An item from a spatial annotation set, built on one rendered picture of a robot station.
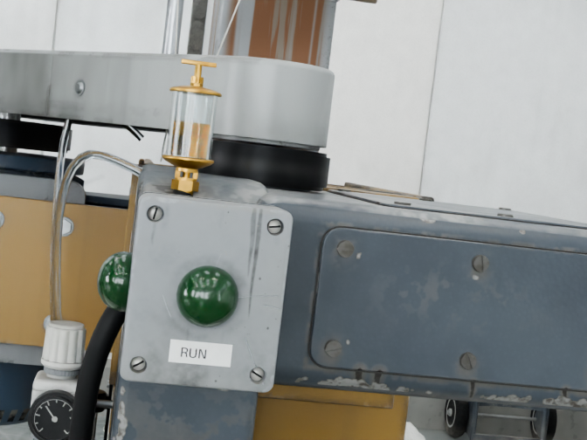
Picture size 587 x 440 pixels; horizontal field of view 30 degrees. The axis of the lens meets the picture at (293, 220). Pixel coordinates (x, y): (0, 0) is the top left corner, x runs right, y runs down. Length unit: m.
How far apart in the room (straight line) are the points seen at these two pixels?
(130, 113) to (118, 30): 5.00
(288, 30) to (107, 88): 0.32
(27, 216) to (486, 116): 5.18
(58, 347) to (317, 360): 0.26
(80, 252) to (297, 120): 0.32
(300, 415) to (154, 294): 0.39
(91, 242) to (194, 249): 0.43
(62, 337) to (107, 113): 0.16
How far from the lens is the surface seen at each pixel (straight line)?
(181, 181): 0.60
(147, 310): 0.53
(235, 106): 0.70
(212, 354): 0.53
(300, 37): 1.08
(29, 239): 0.96
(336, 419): 0.91
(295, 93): 0.70
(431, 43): 5.98
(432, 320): 0.60
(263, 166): 0.69
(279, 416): 0.90
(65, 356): 0.80
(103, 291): 0.54
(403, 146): 5.91
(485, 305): 0.61
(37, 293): 0.96
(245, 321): 0.53
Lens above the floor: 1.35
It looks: 3 degrees down
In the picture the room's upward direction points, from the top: 7 degrees clockwise
